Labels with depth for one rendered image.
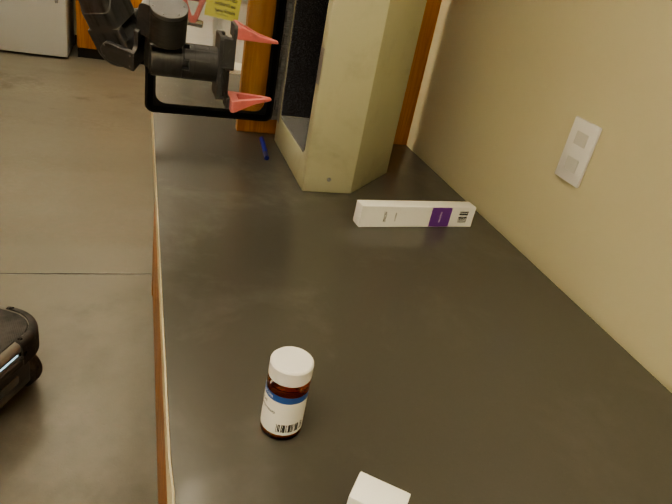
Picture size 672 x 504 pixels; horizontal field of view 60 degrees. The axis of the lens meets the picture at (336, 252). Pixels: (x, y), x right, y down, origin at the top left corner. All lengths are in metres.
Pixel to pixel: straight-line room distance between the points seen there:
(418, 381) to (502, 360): 0.15
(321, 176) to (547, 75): 0.50
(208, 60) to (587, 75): 0.67
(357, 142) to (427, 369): 0.59
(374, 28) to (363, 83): 0.10
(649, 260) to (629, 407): 0.25
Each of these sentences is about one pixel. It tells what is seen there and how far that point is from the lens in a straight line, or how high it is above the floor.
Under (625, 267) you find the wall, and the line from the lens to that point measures 1.07.
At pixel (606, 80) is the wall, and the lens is 1.14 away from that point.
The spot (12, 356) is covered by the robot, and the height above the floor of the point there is 0.22.
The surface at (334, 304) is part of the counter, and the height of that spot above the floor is 0.94.
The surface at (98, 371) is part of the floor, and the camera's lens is 2.17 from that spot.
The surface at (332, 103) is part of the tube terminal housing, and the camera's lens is 1.19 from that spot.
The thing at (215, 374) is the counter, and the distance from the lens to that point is 0.73.
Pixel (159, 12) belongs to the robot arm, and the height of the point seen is 1.28.
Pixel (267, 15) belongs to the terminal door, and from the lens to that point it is 1.44.
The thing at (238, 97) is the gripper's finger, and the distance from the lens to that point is 1.07.
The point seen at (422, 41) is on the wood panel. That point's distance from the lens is 1.64.
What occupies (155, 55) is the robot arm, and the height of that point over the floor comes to 1.21.
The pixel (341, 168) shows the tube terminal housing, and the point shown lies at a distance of 1.25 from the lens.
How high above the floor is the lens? 1.42
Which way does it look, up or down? 28 degrees down
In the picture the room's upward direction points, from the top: 12 degrees clockwise
